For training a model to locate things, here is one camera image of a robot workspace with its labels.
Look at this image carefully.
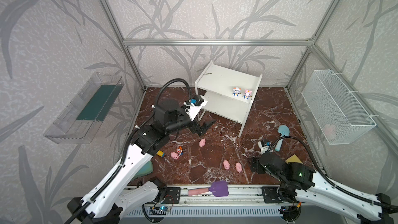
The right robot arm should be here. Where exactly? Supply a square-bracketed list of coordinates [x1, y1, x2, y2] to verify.
[249, 140, 398, 224]

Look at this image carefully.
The white wire mesh basket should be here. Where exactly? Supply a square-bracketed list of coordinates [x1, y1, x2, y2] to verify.
[302, 69, 377, 145]

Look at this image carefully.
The green circuit board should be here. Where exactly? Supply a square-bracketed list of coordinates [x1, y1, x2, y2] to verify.
[150, 205, 173, 215]

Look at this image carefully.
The white two-tier shelf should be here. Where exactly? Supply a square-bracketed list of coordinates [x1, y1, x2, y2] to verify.
[194, 61, 262, 137]

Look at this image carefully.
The pink pig toy lower right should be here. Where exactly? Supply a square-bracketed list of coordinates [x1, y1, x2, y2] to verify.
[235, 162, 243, 173]

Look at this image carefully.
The pink pig toy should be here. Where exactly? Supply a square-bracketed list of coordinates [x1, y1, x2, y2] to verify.
[235, 162, 243, 173]
[223, 160, 230, 170]
[199, 139, 206, 147]
[170, 152, 179, 160]

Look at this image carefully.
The orange hooded Doraemon figure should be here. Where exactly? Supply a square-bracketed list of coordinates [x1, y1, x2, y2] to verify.
[177, 146, 183, 156]

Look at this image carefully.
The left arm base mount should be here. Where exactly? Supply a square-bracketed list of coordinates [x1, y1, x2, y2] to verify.
[151, 178, 181, 204]

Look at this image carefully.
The pink toy in basket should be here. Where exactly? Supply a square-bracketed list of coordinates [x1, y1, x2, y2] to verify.
[323, 124, 337, 141]

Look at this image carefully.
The yellow sponge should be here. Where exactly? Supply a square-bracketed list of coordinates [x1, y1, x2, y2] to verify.
[285, 155, 303, 164]

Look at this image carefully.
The yellow toy shovel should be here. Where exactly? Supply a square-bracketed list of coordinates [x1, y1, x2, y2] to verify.
[157, 150, 165, 158]

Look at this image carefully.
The pink hooded Doraemon figure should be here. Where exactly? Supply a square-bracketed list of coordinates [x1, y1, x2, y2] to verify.
[243, 89, 252, 100]

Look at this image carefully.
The white hooded Doraemon figure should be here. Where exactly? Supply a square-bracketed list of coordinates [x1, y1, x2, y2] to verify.
[233, 87, 241, 97]

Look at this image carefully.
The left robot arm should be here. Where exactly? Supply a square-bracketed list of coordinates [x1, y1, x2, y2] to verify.
[66, 78, 215, 224]

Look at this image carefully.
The light blue toy shovel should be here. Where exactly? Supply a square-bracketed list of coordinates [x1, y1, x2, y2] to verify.
[275, 125, 290, 152]

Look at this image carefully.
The clear plastic wall bin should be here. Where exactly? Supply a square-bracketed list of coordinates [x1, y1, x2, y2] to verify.
[44, 72, 124, 144]

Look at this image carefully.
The pink pig toy left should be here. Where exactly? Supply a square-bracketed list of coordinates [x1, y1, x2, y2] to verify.
[170, 152, 179, 160]

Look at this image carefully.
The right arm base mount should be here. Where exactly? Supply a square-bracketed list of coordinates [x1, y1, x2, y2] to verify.
[261, 185, 298, 203]

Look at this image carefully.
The pink pig toy centre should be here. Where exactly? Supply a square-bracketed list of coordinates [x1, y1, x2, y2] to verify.
[199, 139, 206, 147]

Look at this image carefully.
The pink pig toy lower middle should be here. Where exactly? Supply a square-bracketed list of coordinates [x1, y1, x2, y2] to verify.
[223, 160, 230, 170]

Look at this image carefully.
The purple toy spatula pink handle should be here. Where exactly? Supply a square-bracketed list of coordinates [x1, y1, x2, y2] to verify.
[188, 180, 229, 197]

